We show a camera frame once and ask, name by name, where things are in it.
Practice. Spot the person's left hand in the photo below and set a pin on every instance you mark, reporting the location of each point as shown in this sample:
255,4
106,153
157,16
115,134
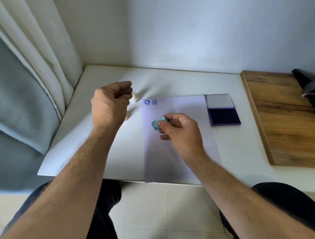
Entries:
108,105

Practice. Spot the person's right hand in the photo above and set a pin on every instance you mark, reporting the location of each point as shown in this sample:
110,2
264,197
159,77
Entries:
187,137

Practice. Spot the person's right thumb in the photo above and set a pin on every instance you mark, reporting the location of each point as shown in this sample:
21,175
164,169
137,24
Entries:
176,116

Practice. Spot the person's left fingers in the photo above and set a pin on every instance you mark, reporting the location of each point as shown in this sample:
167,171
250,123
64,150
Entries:
124,90

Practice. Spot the small white stamp cap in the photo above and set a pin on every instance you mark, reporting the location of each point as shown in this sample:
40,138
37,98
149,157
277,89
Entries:
134,96

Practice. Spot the small turquoise stamp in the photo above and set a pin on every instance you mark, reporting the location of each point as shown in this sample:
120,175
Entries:
157,123

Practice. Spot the person's right forearm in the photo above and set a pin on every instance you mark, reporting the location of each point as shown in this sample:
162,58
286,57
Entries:
241,202

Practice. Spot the person's left forearm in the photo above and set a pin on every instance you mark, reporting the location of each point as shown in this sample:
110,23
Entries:
66,182

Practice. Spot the white paper sheet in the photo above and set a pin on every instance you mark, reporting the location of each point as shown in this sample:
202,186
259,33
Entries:
157,157

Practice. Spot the purple ink pad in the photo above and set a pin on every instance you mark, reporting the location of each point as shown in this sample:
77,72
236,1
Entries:
224,117

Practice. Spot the white curtain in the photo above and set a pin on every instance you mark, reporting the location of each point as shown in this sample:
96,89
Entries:
41,44

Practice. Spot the grey blanket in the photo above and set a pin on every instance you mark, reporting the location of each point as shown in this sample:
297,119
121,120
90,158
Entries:
22,103

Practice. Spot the person's left leg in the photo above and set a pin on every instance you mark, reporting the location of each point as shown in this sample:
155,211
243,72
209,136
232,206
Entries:
108,199

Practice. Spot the person's leg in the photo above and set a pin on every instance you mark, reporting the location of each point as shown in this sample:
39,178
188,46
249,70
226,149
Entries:
108,199
283,194

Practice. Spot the wooden board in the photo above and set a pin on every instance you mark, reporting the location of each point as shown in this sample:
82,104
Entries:
285,128

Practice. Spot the person's right leg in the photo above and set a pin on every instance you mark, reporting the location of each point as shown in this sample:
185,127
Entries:
283,194

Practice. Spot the black object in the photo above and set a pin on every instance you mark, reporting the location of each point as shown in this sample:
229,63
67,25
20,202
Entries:
304,78

